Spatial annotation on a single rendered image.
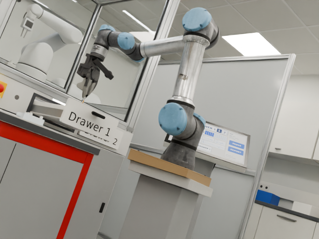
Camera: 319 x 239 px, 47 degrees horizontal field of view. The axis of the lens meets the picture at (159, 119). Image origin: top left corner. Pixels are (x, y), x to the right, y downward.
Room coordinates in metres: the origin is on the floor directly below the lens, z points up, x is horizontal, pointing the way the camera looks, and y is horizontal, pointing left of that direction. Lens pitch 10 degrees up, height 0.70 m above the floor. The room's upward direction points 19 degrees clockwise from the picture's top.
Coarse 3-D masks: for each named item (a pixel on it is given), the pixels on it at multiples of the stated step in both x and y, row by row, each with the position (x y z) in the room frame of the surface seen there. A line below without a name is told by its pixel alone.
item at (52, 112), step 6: (36, 102) 1.79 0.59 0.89; (42, 102) 1.75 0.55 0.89; (36, 108) 1.77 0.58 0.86; (42, 108) 1.73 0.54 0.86; (48, 108) 1.69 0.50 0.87; (54, 108) 1.66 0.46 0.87; (60, 108) 1.62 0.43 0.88; (36, 114) 1.83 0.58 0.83; (42, 114) 1.72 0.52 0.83; (48, 114) 1.68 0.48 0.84; (54, 114) 1.64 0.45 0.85; (60, 114) 1.61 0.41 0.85; (54, 120) 1.83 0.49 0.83; (66, 126) 1.93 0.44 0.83
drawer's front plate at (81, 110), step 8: (72, 104) 1.57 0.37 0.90; (80, 104) 1.60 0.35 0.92; (64, 112) 1.56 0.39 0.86; (80, 112) 1.61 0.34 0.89; (88, 112) 1.63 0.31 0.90; (64, 120) 1.56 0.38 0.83; (80, 120) 1.62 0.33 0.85; (88, 120) 1.64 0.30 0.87; (96, 120) 1.67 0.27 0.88; (104, 120) 1.70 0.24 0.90; (112, 120) 1.73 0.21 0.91; (80, 128) 1.63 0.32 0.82; (88, 128) 1.65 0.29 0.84; (104, 128) 1.71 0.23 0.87; (112, 128) 1.74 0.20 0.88; (96, 136) 1.70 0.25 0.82; (104, 136) 1.72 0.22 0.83; (112, 136) 1.75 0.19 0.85
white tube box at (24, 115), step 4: (20, 112) 1.50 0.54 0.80; (20, 116) 1.48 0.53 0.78; (24, 116) 1.45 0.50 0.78; (28, 116) 1.46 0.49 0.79; (32, 116) 1.47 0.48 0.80; (32, 120) 1.47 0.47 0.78; (36, 120) 1.48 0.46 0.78; (40, 120) 1.49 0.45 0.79; (44, 120) 1.49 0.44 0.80; (40, 124) 1.49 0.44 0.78
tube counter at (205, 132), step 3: (204, 129) 2.35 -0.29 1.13; (204, 132) 2.33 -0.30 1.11; (207, 132) 2.34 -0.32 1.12; (210, 132) 2.34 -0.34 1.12; (207, 135) 2.32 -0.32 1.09; (210, 135) 2.32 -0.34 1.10; (213, 135) 2.33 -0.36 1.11; (216, 135) 2.33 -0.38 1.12; (219, 135) 2.34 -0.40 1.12; (219, 138) 2.32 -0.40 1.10; (222, 138) 2.32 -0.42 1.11; (225, 138) 2.32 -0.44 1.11
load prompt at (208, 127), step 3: (207, 126) 2.37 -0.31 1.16; (210, 126) 2.38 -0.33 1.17; (213, 126) 2.38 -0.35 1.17; (207, 129) 2.35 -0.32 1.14; (210, 129) 2.36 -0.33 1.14; (213, 129) 2.36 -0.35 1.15; (216, 129) 2.37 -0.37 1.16; (219, 129) 2.37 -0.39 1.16; (222, 129) 2.38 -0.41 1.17; (216, 132) 2.35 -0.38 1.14; (219, 132) 2.35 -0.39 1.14; (222, 132) 2.36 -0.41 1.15; (225, 132) 2.36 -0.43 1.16; (225, 135) 2.34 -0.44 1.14
